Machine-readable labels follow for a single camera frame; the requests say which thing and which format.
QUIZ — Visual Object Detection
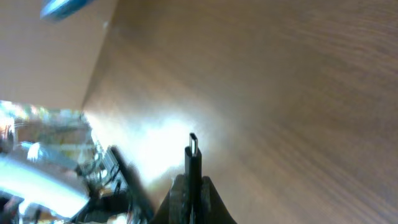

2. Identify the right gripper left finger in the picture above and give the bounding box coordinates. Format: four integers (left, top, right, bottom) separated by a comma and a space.
149, 174, 190, 224

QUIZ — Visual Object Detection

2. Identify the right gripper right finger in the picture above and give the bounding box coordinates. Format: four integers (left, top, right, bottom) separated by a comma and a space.
200, 176, 236, 224

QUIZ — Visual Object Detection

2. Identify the black USB charging cable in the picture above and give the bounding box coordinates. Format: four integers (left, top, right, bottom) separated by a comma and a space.
184, 133, 203, 224

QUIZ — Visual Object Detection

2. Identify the blue Samsung Galaxy smartphone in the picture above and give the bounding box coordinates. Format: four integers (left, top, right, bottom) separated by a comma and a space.
40, 0, 93, 22

